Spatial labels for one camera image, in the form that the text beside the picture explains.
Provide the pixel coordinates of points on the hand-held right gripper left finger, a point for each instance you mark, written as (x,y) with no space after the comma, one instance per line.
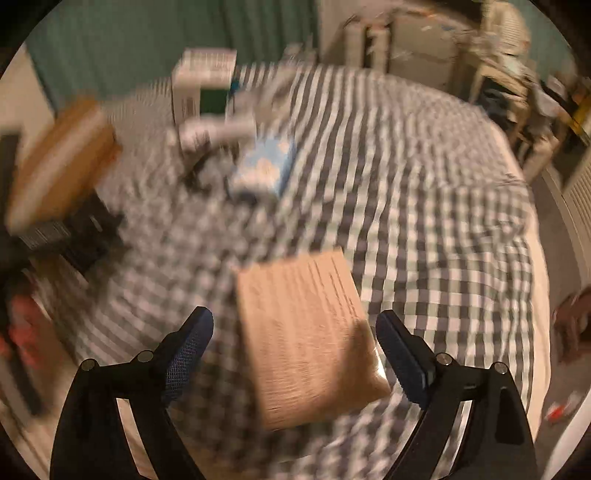
(189,350)

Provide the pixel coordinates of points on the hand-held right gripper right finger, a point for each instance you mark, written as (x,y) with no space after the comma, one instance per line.
(406,355)

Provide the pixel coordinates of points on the brown cardboard parcel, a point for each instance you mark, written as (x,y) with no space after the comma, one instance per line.
(60,161)

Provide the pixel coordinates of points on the white and green box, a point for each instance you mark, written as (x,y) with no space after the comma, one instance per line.
(203,78)

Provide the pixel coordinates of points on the red and white wrapper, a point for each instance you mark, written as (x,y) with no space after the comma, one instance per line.
(561,408)

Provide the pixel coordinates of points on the grey and white object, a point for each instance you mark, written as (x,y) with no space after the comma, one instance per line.
(217,129)

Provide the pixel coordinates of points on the dark brown object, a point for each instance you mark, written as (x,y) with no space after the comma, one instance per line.
(572,323)

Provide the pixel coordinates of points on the checked blanket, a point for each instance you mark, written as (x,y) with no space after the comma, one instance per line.
(392,184)

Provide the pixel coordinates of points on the blue tissue packet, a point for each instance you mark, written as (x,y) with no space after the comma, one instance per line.
(263,166)

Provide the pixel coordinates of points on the green curtain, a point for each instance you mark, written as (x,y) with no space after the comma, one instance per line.
(138,41)

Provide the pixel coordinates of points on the white ribbed radiator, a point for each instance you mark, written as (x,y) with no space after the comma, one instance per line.
(572,194)

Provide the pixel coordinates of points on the pale wooden chair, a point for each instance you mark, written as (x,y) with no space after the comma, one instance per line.
(503,60)

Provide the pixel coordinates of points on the white cabinet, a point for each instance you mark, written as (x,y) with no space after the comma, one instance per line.
(415,41)

